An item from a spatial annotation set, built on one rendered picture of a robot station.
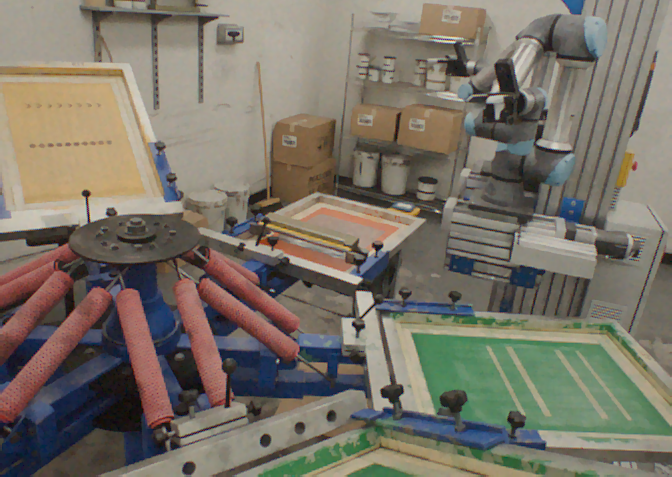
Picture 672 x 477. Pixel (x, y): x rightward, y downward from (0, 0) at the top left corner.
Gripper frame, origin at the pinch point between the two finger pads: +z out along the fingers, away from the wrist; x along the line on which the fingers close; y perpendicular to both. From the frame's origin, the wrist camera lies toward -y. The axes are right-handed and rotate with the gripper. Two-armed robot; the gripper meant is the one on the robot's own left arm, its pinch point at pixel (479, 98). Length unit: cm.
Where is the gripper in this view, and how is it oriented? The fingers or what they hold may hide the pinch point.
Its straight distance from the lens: 144.8
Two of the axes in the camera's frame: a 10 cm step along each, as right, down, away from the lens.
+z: -6.8, 2.1, -7.0
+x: -7.3, -1.8, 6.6
